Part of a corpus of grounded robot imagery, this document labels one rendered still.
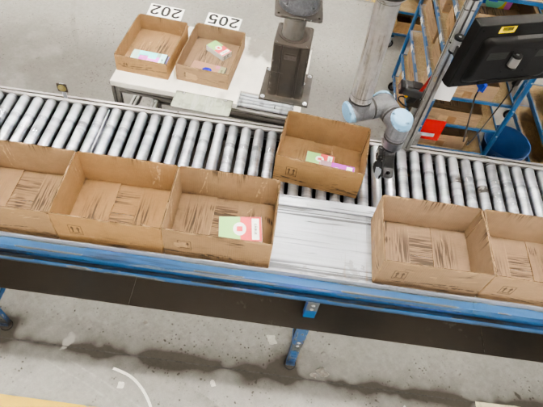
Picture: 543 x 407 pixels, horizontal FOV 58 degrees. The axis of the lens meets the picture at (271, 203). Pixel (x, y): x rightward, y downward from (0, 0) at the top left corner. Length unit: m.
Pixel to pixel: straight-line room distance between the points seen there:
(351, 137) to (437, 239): 0.65
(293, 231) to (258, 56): 1.26
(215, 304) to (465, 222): 1.06
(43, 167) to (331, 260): 1.20
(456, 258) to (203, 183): 1.03
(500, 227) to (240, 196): 1.04
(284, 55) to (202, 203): 0.89
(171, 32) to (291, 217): 1.47
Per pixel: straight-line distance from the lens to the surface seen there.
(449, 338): 2.20
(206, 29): 2.94
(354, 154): 2.41
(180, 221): 1.92
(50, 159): 2.09
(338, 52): 4.30
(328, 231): 1.96
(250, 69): 2.79
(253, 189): 1.91
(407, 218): 2.03
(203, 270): 1.78
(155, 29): 3.03
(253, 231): 1.82
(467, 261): 2.07
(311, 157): 2.30
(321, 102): 3.79
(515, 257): 2.19
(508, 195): 2.59
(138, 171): 1.97
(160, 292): 2.08
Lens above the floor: 2.48
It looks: 53 degrees down
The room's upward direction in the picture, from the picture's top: 9 degrees clockwise
